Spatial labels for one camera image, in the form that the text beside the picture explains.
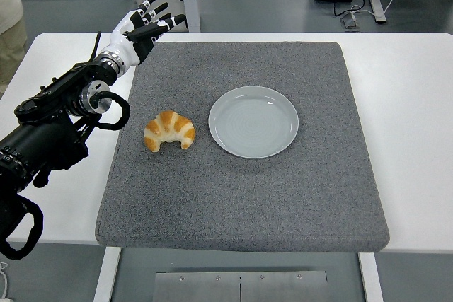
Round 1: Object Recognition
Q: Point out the white floor cable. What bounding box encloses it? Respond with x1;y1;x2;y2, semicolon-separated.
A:
0;261;11;299

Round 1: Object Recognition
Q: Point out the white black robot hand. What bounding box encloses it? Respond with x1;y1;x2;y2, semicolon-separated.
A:
100;0;188;77

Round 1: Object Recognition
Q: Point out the white table leg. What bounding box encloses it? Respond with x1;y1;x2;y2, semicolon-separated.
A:
357;252;385;302
92;246;123;302

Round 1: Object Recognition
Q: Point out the person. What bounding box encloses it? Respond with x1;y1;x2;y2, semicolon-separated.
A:
0;0;28;95

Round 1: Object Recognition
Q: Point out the golden croissant bread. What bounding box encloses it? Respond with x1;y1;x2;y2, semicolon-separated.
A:
143;110;196;153

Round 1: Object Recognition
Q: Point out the grey floor bracket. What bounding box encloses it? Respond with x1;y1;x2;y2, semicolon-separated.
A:
339;11;362;30

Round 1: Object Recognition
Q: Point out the grey felt mat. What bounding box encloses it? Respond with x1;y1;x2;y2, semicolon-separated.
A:
94;40;391;254

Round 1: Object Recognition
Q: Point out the light grey round plate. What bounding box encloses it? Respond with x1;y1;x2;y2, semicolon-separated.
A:
208;85;300;160

